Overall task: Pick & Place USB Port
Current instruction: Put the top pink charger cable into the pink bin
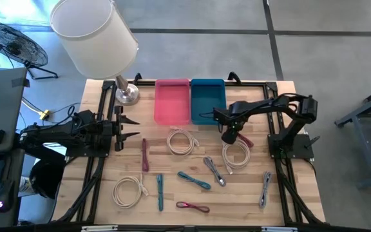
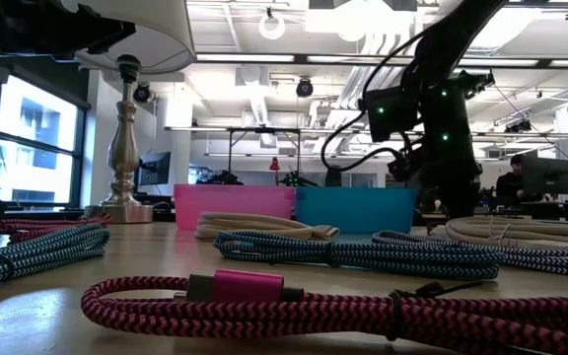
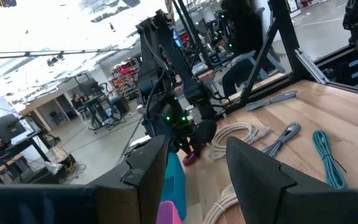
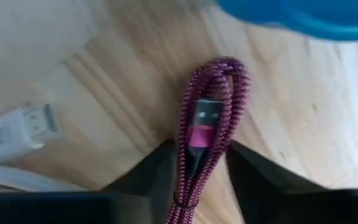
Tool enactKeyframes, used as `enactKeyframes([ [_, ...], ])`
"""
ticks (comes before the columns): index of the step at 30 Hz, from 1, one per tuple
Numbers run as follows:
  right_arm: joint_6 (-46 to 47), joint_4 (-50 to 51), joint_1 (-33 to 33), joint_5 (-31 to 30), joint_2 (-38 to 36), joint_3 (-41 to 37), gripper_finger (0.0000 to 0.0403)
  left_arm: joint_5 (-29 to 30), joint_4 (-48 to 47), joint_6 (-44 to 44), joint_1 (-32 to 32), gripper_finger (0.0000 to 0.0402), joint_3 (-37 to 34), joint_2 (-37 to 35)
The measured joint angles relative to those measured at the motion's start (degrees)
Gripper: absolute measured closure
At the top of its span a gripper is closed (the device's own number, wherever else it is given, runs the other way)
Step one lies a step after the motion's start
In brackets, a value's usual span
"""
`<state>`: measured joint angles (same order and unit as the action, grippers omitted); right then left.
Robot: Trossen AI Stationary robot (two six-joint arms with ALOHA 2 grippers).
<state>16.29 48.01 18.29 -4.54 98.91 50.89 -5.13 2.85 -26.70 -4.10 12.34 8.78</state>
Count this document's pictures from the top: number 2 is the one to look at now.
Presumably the beige USB cable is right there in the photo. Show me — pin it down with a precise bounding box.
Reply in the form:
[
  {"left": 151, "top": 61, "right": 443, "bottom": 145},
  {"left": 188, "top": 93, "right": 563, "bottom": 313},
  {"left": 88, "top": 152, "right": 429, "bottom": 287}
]
[
  {"left": 194, "top": 211, "right": 341, "bottom": 242},
  {"left": 429, "top": 215, "right": 568, "bottom": 251}
]

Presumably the blue black braided USB cable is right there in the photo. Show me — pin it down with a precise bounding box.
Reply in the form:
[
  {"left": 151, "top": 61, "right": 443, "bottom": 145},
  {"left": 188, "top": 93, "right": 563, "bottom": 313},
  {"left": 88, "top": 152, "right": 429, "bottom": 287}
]
[
  {"left": 213, "top": 229, "right": 507, "bottom": 282},
  {"left": 371, "top": 229, "right": 568, "bottom": 280}
]

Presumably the pink plastic bin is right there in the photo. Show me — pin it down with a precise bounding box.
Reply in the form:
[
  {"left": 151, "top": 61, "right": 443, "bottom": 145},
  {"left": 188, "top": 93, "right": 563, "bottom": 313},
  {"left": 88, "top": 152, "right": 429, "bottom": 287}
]
[{"left": 174, "top": 183, "right": 297, "bottom": 232}]

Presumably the blue plastic bin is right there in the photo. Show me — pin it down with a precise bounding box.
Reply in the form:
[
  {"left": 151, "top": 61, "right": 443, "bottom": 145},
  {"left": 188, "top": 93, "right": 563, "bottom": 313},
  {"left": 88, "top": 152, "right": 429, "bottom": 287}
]
[{"left": 295, "top": 186, "right": 418, "bottom": 235}]

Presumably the black computer monitor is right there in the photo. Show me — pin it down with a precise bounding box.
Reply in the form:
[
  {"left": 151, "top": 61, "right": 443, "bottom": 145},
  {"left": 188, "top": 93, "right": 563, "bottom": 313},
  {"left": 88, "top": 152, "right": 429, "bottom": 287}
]
[
  {"left": 135, "top": 151, "right": 173, "bottom": 187},
  {"left": 520, "top": 156, "right": 568, "bottom": 196}
]

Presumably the white shade silver table lamp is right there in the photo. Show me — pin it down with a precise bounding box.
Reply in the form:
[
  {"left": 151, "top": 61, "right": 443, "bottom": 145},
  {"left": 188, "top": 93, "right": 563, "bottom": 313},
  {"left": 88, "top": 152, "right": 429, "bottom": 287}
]
[{"left": 59, "top": 0, "right": 197, "bottom": 225}]

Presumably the person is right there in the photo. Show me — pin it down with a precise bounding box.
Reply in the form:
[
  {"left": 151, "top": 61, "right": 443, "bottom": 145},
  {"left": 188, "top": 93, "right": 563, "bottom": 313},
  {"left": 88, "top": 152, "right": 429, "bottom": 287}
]
[{"left": 494, "top": 153, "right": 530, "bottom": 208}]

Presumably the black office desk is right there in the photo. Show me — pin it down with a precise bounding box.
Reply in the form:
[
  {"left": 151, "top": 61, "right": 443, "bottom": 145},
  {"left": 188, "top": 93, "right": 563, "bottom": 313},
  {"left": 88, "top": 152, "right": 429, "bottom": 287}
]
[{"left": 480, "top": 199, "right": 568, "bottom": 223}]

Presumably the black metal rack frame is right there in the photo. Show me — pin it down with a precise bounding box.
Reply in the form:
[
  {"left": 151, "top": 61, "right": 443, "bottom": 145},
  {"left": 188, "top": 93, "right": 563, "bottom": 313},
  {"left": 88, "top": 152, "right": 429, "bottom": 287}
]
[{"left": 227, "top": 126, "right": 302, "bottom": 187}]

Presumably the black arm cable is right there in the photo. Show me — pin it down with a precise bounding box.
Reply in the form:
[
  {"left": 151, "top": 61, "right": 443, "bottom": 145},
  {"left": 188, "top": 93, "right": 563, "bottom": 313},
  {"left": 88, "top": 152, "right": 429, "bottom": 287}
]
[{"left": 319, "top": 29, "right": 416, "bottom": 174}]

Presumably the black hanging camera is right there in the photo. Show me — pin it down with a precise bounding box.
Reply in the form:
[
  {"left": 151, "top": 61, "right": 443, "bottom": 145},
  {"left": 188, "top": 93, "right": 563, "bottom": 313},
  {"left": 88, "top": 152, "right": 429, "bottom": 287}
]
[
  {"left": 295, "top": 77, "right": 315, "bottom": 99},
  {"left": 133, "top": 82, "right": 153, "bottom": 104}
]

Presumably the pink black braided USB cable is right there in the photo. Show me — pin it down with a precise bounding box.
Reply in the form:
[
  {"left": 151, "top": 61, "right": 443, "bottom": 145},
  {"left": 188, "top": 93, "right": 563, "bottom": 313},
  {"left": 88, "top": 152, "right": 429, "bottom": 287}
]
[
  {"left": 80, "top": 268, "right": 568, "bottom": 355},
  {"left": 0, "top": 212, "right": 113, "bottom": 245}
]

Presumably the white ring light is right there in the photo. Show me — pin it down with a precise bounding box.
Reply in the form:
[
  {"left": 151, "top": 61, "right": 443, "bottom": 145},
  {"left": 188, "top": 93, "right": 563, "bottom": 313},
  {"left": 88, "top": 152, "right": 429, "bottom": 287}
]
[{"left": 257, "top": 12, "right": 287, "bottom": 41}]

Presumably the teal braided USB cable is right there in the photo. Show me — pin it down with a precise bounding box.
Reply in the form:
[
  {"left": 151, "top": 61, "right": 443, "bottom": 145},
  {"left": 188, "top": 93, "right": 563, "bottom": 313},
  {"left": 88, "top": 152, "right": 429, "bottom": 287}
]
[{"left": 0, "top": 223, "right": 111, "bottom": 291}]

